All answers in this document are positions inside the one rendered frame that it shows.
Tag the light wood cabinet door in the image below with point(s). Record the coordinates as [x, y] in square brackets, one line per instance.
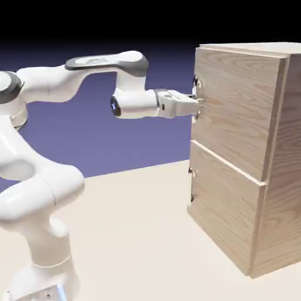
[223, 204]
[235, 112]

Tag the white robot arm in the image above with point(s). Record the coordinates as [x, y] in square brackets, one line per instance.
[54, 82]

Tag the light wood cabinet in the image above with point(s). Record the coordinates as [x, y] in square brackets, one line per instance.
[277, 164]

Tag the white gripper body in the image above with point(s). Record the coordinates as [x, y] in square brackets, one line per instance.
[182, 105]

